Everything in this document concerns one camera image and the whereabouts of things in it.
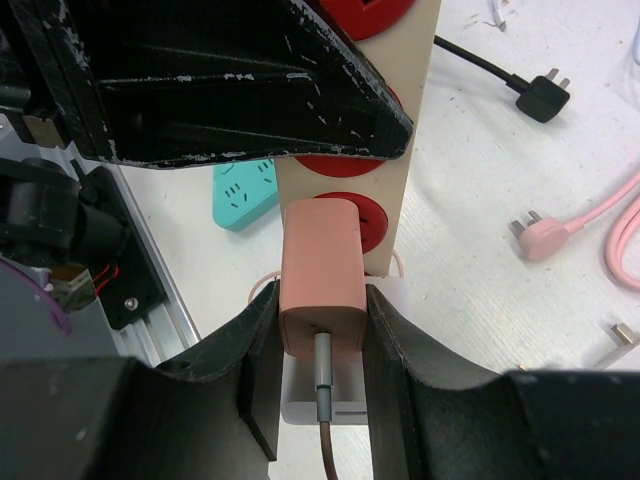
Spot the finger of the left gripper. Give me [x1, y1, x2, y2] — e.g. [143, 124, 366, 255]
[9, 1, 413, 169]

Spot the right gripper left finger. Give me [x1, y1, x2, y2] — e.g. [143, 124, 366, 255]
[1, 282, 280, 479]

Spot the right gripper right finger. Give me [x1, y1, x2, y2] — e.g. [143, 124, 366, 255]
[362, 286, 639, 479]

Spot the teal triangular socket adapter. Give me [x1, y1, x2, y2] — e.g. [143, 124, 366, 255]
[212, 158, 279, 231]

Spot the pink plug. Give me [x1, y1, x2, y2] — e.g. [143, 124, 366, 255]
[279, 198, 367, 359]

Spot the beige power strip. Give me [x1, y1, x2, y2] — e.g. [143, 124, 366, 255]
[275, 0, 441, 276]

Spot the white usb charger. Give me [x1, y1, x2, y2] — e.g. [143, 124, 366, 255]
[281, 354, 368, 425]

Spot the white charger plug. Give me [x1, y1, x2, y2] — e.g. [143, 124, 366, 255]
[594, 323, 640, 372]

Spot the aluminium front rail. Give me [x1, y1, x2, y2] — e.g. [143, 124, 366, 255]
[64, 159, 201, 369]

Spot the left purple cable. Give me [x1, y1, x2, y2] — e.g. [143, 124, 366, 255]
[0, 259, 74, 336]

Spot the pink thick power cord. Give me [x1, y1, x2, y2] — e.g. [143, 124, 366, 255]
[508, 172, 640, 291]

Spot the black power cord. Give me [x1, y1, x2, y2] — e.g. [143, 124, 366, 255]
[432, 34, 572, 125]

